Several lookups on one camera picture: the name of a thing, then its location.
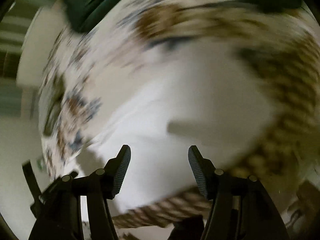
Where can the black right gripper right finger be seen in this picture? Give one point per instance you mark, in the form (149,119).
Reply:
(203,171)

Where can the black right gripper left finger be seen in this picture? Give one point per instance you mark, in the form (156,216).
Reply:
(116,169)

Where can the white pants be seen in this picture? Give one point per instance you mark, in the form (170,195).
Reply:
(201,96)

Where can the white headboard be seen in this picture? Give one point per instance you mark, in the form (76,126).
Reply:
(38,42)

